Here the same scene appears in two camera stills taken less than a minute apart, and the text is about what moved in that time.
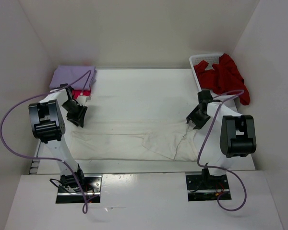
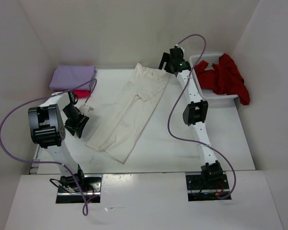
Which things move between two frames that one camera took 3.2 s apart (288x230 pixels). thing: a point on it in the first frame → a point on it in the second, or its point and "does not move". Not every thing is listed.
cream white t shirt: (177, 143) → (128, 112)
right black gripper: (192, 116) → (165, 58)
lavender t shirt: (65, 74) does not move
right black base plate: (201, 187) does not move
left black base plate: (93, 185) does not move
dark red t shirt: (225, 78) does not move
